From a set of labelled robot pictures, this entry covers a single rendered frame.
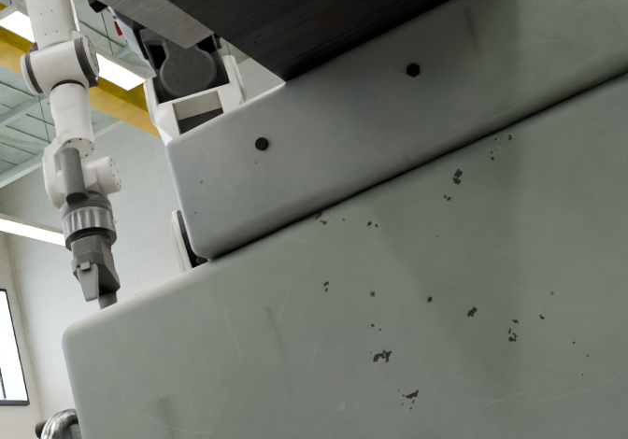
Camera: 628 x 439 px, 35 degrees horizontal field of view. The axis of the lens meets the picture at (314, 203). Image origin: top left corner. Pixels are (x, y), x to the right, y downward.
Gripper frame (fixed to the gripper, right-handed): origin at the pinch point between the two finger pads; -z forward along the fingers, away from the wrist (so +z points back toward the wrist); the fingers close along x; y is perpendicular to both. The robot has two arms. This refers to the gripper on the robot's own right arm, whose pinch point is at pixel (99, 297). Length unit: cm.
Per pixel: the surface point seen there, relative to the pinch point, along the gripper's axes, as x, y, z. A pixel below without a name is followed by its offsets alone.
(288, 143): 72, 36, -29
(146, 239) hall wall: -883, -146, 540
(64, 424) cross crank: 42, 4, -37
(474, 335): 70, 46, -51
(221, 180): 69, 29, -30
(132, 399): 60, 16, -44
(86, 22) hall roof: -621, -118, 656
